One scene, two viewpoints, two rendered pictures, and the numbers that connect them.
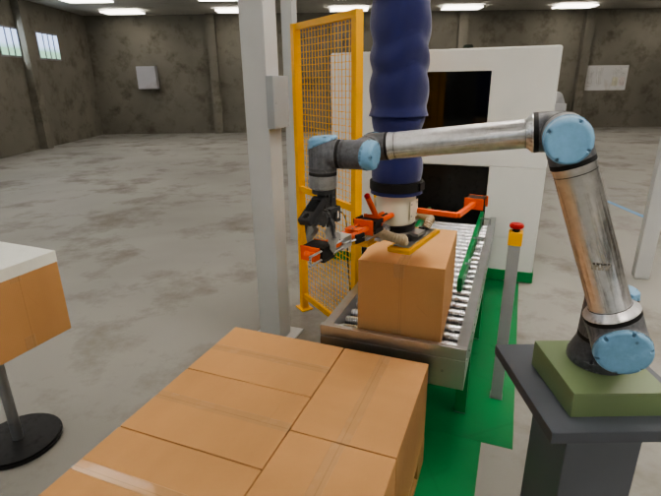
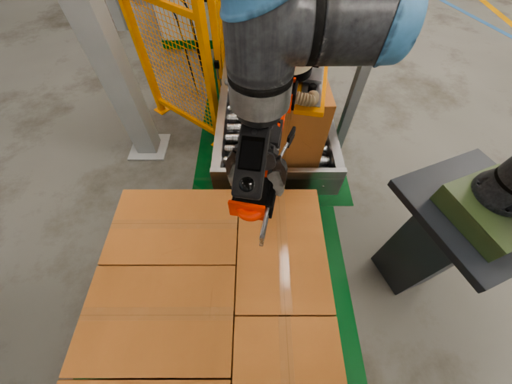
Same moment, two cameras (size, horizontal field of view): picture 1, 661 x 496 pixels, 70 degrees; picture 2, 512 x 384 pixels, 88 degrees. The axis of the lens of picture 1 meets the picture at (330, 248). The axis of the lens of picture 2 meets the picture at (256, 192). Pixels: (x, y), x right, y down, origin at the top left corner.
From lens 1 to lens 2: 1.21 m
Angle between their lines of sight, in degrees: 40
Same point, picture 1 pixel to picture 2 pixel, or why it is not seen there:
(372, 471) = (324, 340)
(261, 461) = (225, 367)
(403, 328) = (288, 158)
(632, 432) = not seen: outside the picture
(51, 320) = not seen: outside the picture
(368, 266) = not seen: hidden behind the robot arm
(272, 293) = (136, 118)
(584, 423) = (501, 267)
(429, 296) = (315, 132)
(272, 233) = (113, 60)
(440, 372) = (321, 187)
